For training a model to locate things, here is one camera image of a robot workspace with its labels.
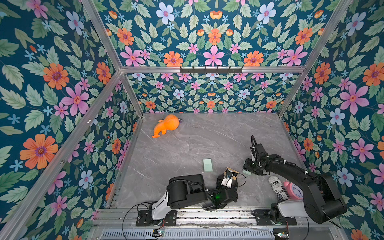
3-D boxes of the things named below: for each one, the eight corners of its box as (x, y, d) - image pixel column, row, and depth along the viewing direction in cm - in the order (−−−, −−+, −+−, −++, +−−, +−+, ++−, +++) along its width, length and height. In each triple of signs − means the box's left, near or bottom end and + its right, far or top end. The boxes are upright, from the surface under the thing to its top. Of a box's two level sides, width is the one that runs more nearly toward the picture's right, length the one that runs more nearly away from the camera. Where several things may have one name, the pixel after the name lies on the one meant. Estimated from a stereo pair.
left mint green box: (204, 172, 91) (204, 170, 89) (202, 161, 96) (202, 159, 94) (212, 171, 92) (213, 169, 89) (211, 160, 96) (211, 158, 94)
